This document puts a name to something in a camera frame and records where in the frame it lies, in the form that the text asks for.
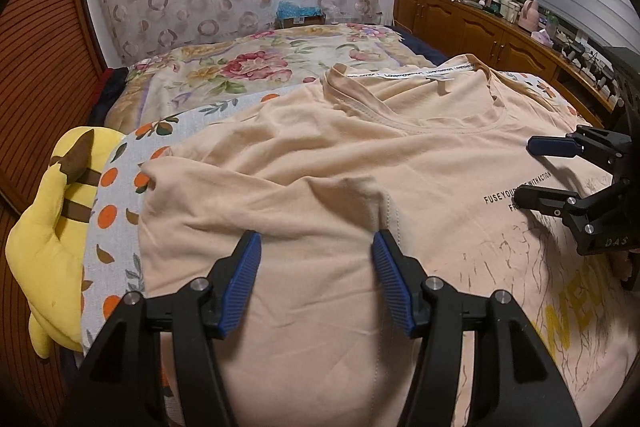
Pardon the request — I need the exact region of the floral quilt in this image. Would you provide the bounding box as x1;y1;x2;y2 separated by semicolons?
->
102;23;416;128

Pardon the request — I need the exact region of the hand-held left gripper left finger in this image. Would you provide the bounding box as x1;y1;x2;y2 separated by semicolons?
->
62;231;263;427

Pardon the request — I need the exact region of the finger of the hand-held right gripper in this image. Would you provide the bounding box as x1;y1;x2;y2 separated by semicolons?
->
515;179;633;255
528;125;633;180

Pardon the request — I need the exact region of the peach printed t-shirt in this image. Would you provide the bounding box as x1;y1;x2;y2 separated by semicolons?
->
137;53;640;427

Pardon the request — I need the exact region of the person's right hand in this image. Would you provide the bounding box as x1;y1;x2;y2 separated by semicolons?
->
607;249;640;290

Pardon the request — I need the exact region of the navy bed cover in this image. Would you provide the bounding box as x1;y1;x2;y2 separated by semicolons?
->
390;27;451;64

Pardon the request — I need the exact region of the orange fruit print bedsheet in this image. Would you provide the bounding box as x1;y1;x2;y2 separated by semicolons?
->
80;71;598;427

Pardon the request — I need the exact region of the cardboard box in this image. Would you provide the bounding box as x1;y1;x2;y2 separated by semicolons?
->
280;14;327;29

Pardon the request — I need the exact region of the yellow plush toy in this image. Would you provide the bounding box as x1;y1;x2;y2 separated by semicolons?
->
5;125;126;360

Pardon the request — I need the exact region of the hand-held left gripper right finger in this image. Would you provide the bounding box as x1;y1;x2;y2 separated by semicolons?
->
371;229;583;427

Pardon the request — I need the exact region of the wooden cabinet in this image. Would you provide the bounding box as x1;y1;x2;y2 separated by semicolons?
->
392;0;621;118

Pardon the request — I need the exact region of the wooden headboard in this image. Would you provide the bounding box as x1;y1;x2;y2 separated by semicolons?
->
0;0;108;218

